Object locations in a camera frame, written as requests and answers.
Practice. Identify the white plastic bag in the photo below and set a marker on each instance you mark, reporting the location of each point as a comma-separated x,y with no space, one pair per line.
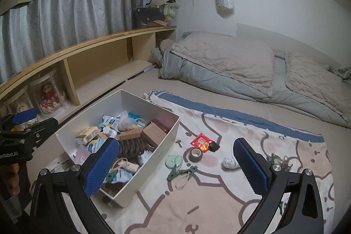
126,121

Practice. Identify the clear jar with red doll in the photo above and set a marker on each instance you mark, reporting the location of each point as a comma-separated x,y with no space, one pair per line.
48,94

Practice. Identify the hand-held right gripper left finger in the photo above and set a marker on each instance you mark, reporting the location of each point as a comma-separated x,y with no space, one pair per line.
101,165

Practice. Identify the wooden bedside shelf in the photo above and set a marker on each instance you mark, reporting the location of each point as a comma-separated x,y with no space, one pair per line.
104,58

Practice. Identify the grey curtain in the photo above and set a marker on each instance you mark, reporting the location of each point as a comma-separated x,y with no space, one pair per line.
68,17

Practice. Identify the printed cartoon blanket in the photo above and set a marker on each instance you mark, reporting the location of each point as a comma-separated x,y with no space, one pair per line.
219,195

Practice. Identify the wooden block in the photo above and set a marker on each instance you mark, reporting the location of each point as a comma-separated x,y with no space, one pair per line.
131,134

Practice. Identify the green plush toy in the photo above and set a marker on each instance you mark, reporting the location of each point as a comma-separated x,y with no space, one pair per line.
171,10

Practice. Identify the small white box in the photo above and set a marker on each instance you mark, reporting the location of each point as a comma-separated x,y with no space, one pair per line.
129,166

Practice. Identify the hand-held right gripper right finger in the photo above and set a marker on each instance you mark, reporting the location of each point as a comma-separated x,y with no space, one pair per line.
249,162

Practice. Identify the person's left hand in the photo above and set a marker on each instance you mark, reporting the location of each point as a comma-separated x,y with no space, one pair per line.
13,176

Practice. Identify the grey quilt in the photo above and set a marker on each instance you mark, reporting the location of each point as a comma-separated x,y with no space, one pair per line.
197,77

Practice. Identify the small black box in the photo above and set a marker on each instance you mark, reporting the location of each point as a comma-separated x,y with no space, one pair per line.
214,146

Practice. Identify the brown tape roll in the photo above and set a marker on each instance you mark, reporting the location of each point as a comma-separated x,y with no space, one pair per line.
192,157

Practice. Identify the clear jar with beige doll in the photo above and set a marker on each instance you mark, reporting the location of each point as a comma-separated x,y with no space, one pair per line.
19,106

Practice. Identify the blue plastic holder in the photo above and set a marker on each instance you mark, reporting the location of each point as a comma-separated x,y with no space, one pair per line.
134,114

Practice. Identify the pink tissue pack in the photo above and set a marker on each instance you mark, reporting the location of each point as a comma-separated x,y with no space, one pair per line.
82,156

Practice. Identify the beige mattress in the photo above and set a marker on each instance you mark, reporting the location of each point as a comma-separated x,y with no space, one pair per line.
192,97

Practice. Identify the black bag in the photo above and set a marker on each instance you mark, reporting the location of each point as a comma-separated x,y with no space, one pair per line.
148,16

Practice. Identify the red snack packet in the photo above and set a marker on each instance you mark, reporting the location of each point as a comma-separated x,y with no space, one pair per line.
200,140

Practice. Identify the white knit ball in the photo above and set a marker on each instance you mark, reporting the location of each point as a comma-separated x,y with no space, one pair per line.
230,162

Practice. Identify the white storage box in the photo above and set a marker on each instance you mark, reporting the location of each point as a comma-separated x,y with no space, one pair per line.
131,102

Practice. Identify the mint green suction hook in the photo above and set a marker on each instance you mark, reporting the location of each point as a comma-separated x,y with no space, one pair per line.
172,161

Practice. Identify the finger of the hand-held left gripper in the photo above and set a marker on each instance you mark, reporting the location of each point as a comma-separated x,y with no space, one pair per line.
41,128
24,116

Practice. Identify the bunch of keys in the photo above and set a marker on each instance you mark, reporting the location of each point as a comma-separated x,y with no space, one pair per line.
285,165

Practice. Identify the beige fleece blanket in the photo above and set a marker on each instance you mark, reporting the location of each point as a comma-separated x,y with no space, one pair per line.
309,80
219,58

